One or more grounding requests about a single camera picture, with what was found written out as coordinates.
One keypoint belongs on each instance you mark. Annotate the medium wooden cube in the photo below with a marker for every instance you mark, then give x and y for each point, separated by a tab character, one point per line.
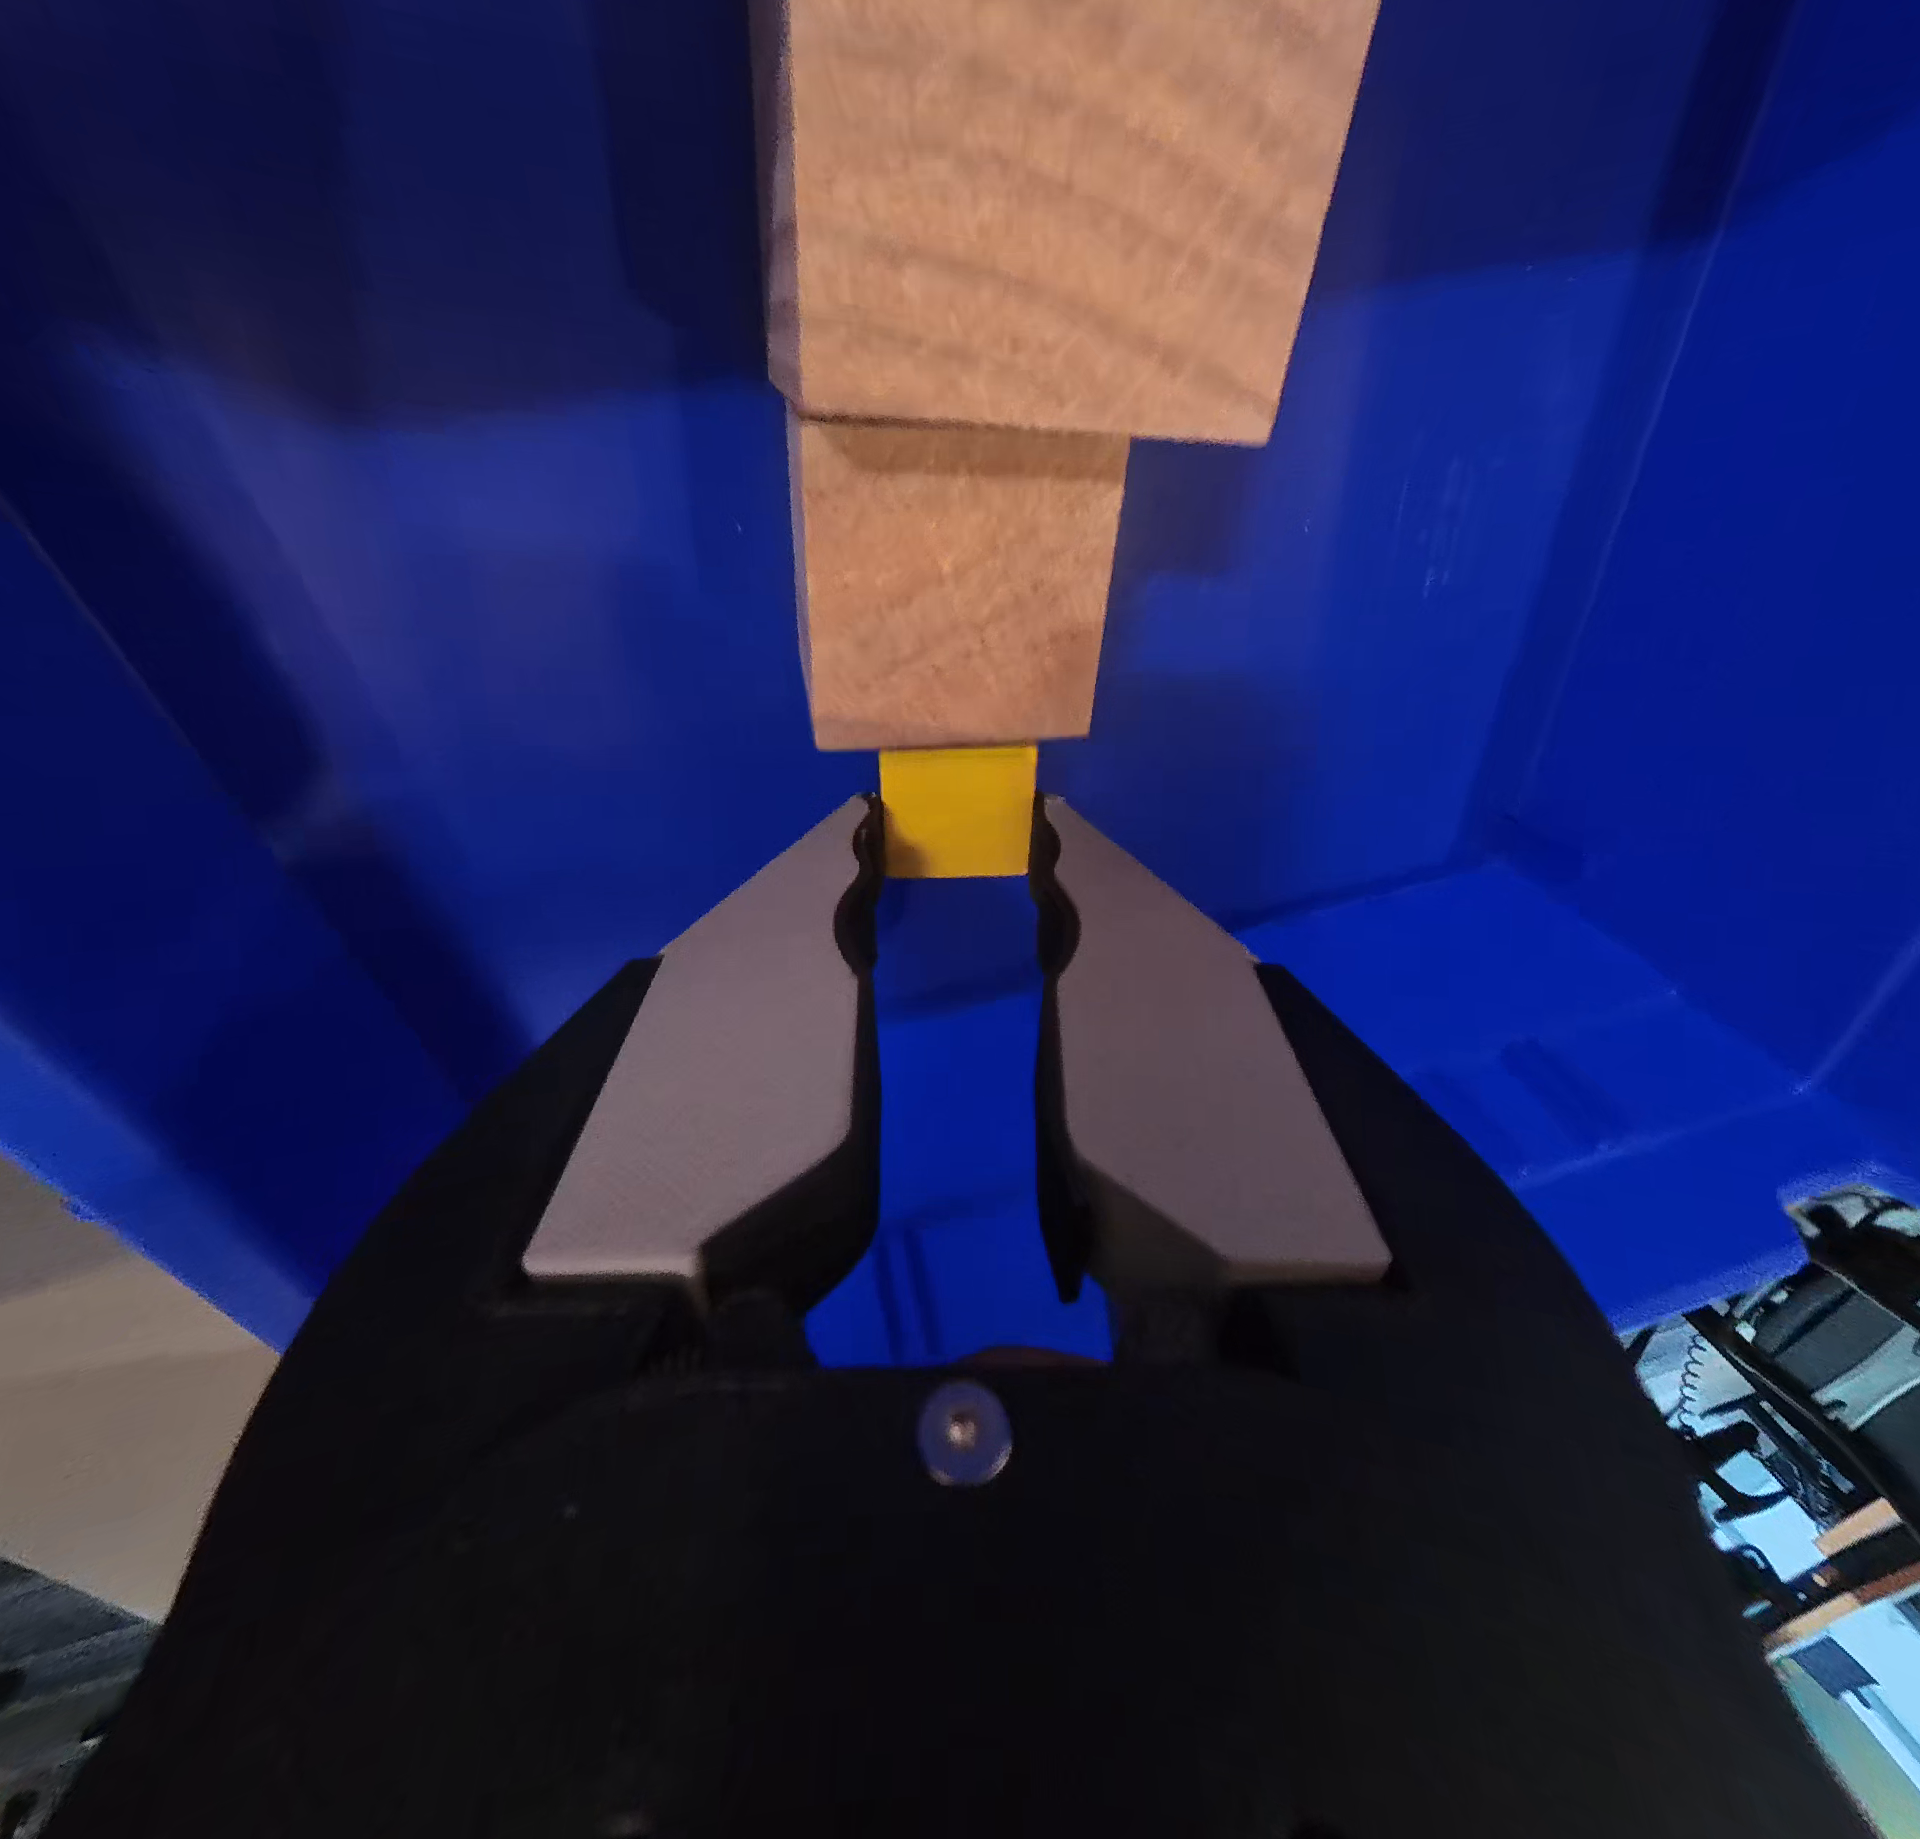
960	596

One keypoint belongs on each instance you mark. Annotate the large wooden cube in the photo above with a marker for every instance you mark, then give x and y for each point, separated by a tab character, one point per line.
1050	143

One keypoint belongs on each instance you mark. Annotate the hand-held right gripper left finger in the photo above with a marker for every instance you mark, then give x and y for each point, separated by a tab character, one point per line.
690	1119

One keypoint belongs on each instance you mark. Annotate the blue plastic bin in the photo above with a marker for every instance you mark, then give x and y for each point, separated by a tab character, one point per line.
448	596

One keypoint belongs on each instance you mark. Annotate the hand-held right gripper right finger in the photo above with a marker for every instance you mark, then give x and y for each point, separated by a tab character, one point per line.
1201	1119

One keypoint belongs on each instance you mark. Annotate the small yellow cube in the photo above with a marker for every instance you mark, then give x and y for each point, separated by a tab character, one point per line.
960	819

